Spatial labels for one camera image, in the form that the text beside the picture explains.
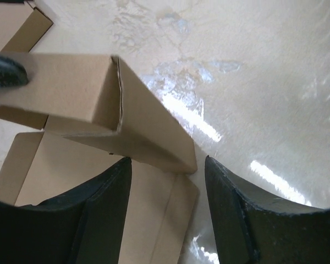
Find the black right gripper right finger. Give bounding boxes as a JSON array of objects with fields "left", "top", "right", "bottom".
[{"left": 205, "top": 157, "right": 330, "bottom": 263}]

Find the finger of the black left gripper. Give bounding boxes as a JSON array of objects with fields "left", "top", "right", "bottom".
[{"left": 0, "top": 55, "right": 28, "bottom": 88}]

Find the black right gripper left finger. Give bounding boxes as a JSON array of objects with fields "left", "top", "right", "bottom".
[{"left": 0, "top": 157, "right": 132, "bottom": 263}]

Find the brown cardboard box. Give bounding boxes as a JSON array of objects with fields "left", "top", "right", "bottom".
[{"left": 0, "top": 52, "right": 197, "bottom": 263}]

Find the folded cardboard box lower left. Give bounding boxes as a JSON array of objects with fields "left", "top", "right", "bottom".
[{"left": 0, "top": 1, "right": 53, "bottom": 52}]

